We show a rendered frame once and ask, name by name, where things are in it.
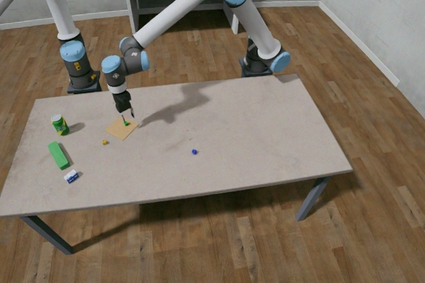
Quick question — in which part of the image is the tan mat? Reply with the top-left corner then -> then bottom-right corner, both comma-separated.
105,116 -> 140,141

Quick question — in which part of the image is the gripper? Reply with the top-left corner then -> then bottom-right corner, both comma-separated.
112,90 -> 136,124

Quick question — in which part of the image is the green block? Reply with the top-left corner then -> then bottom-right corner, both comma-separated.
47,141 -> 71,171

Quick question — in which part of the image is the beige table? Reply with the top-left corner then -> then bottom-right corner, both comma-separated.
0,73 -> 353,256

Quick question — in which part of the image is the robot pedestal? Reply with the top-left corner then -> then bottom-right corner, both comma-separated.
67,70 -> 103,95
238,58 -> 274,78

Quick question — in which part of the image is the green drink can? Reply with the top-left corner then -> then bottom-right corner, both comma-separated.
50,114 -> 70,137

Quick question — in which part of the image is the blue and white box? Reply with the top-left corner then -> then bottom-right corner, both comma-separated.
63,169 -> 80,185

